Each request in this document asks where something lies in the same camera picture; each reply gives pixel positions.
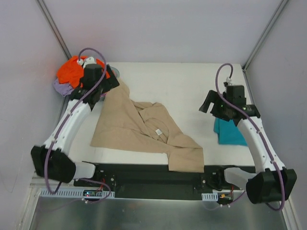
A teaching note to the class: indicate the lavender t shirt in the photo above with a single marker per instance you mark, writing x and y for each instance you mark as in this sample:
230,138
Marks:
63,89

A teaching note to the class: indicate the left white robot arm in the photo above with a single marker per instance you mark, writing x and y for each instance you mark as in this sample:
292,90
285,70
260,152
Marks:
51,160

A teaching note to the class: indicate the orange t shirt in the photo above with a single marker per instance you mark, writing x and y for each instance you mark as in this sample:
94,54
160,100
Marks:
72,73

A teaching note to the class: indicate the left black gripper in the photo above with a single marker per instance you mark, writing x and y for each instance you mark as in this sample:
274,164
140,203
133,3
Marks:
109,78

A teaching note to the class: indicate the right white cable duct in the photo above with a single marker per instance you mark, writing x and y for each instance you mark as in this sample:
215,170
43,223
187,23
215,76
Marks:
210,197

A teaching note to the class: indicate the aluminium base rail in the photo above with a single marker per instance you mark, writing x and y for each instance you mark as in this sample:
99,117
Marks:
214,177

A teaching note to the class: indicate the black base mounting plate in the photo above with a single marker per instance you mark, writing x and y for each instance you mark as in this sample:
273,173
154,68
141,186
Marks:
156,190

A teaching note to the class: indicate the right aluminium corner post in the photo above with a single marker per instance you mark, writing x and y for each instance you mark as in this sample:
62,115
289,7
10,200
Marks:
265,33

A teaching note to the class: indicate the folded teal t shirt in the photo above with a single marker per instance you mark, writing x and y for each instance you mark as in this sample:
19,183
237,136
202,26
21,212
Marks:
228,133

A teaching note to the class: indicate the teal plastic basket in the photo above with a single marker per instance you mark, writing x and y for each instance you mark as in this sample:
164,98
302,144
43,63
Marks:
110,81

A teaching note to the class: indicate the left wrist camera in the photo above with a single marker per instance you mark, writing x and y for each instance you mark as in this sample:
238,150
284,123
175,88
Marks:
86,61

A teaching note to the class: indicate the left aluminium corner post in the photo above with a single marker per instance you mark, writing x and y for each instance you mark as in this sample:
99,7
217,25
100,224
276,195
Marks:
53,26

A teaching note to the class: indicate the aluminium corner post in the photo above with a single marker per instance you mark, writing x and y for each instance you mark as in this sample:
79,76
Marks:
53,26
265,33

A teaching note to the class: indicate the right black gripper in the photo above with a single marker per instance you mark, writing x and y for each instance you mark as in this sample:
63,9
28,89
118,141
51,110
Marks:
214,105

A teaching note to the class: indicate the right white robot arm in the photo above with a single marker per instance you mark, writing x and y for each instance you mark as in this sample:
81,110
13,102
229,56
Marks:
265,157

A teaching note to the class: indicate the beige t shirt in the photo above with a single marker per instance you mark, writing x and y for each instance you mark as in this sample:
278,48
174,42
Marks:
145,127

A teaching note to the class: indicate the white cable duct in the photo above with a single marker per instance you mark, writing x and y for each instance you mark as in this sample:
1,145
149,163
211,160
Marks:
210,197
78,193

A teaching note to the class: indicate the left white cable duct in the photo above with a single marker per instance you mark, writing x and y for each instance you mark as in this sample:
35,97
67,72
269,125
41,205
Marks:
78,193

